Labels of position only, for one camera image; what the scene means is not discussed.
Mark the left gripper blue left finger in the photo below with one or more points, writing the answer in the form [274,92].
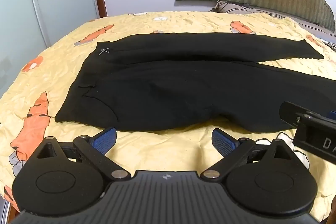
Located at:
[92,151]

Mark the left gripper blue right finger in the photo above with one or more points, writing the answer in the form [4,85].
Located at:
[235,153]

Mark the black pants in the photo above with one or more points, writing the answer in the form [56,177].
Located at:
[153,82]

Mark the yellow carrot print bedsheet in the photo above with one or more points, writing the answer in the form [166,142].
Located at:
[47,79]

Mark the patterned pillow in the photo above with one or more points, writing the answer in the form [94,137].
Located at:
[238,8]

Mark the frosted glass wardrobe door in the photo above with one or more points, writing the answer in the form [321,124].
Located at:
[30,26]

